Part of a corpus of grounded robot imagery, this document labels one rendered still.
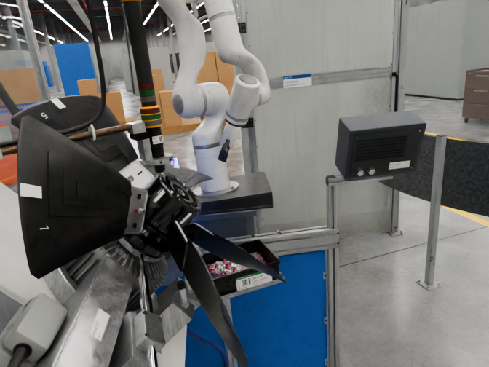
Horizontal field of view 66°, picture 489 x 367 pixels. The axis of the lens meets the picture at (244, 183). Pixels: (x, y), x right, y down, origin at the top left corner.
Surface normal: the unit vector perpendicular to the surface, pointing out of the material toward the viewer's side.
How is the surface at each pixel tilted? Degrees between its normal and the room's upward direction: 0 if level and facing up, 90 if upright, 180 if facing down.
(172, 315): 84
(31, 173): 74
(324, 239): 90
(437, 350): 0
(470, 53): 90
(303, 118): 90
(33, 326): 50
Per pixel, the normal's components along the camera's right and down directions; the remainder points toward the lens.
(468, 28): 0.31, 0.29
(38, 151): 0.89, -0.29
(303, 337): 0.11, 0.32
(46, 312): 0.70, -0.69
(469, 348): -0.08, -0.94
